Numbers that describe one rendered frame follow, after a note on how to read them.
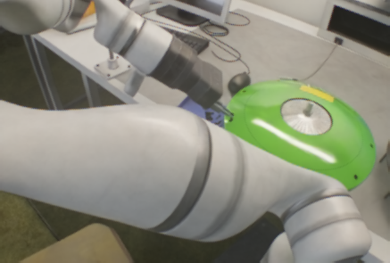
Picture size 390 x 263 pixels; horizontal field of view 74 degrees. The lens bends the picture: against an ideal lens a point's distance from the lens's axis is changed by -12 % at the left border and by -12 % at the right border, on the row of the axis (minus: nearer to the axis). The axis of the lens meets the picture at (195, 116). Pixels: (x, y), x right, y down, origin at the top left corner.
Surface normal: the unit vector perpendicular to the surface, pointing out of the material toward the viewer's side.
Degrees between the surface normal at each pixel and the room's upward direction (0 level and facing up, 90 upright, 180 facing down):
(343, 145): 14
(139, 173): 43
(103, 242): 0
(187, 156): 37
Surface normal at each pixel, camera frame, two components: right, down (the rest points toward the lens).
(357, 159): 0.28, -0.46
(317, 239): -0.64, -0.50
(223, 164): 0.62, -0.29
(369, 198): 0.04, -0.73
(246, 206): 0.54, 0.15
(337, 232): -0.21, -0.70
